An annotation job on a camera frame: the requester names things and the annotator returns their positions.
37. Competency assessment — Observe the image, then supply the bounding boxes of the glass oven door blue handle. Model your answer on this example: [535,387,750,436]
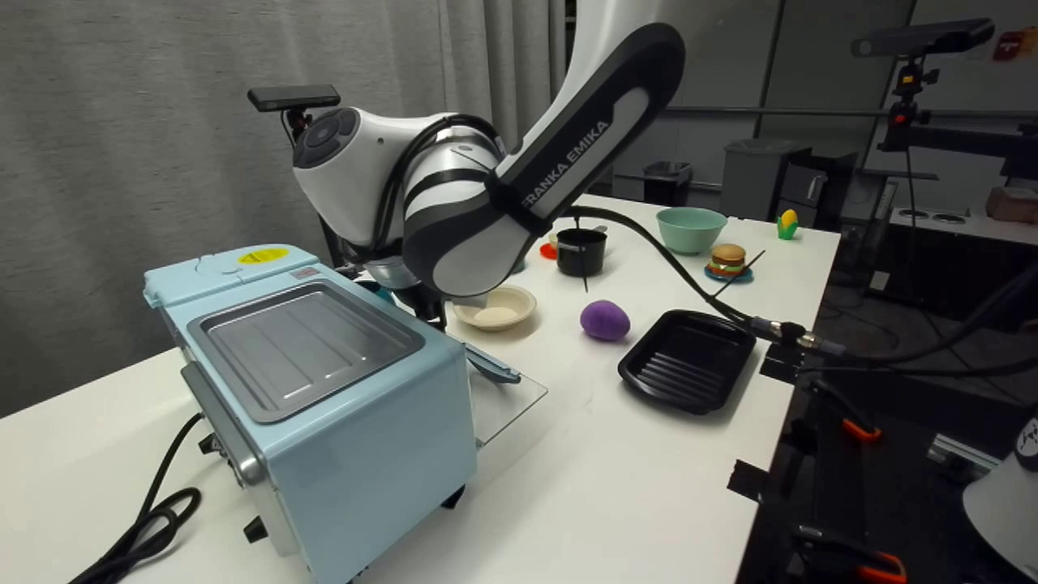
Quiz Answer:
[458,337,553,452]

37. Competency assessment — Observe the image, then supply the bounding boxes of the light blue toaster oven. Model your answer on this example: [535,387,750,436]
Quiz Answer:
[139,239,480,584]

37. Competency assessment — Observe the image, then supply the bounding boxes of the beige bowl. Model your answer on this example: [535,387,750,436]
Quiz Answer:
[450,281,538,337]

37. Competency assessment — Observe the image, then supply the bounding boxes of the black mug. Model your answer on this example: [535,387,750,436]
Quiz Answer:
[554,221,612,278]

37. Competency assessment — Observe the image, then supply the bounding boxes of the purple toy ball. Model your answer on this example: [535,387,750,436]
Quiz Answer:
[579,298,634,346]

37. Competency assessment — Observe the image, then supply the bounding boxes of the black ridged grill tray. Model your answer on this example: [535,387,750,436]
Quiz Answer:
[617,309,760,418]

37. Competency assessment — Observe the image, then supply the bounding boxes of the mint green bowl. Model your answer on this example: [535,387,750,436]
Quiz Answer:
[652,203,730,260]

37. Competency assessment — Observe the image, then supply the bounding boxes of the small black device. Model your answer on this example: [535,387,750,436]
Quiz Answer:
[643,158,695,207]

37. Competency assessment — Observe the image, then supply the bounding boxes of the toy burger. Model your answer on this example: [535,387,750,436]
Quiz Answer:
[705,239,757,288]

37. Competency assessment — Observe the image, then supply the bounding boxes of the grey equipment box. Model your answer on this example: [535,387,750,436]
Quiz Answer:
[722,136,807,224]

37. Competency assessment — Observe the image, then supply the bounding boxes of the black tape strip short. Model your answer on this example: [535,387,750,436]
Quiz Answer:
[757,317,815,383]

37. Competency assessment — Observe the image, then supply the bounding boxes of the black tape strip long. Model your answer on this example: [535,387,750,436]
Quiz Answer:
[727,456,771,502]

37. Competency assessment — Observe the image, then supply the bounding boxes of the black tripod stand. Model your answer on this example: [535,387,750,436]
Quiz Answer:
[245,81,344,142]

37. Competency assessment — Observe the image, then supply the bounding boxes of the black equipment box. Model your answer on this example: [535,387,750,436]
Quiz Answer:
[768,142,862,234]

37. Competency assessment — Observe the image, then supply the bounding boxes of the grey curtain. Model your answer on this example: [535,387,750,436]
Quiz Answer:
[0,0,571,418]

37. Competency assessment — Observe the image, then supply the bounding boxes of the grey round object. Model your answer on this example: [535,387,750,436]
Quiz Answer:
[961,415,1038,580]

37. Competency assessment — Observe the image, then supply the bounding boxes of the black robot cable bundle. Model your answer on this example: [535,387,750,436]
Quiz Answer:
[554,200,1038,381]

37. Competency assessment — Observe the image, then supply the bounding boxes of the orange handled clamp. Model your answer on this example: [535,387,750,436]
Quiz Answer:
[850,547,911,584]
[837,413,885,447]

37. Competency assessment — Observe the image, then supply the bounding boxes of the black oven power cable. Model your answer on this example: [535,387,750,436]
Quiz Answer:
[67,410,209,584]

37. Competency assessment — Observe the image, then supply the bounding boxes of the black camera on boom mount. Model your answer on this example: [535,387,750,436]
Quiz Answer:
[850,14,999,61]

